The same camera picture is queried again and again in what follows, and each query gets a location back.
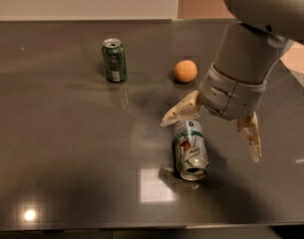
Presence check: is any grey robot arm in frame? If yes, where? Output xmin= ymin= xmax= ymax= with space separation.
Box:
xmin=160 ymin=0 xmax=304 ymax=161

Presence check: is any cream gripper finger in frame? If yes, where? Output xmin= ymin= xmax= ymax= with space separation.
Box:
xmin=237 ymin=113 xmax=262 ymax=162
xmin=160 ymin=90 xmax=202 ymax=127

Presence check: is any dark green soda can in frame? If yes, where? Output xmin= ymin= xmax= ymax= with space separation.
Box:
xmin=102 ymin=38 xmax=127 ymax=83

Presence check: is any white green 7up can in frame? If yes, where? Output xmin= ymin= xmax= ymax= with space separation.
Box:
xmin=173 ymin=120 xmax=209 ymax=181

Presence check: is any orange fruit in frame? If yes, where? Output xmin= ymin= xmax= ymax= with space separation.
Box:
xmin=173 ymin=60 xmax=197 ymax=83

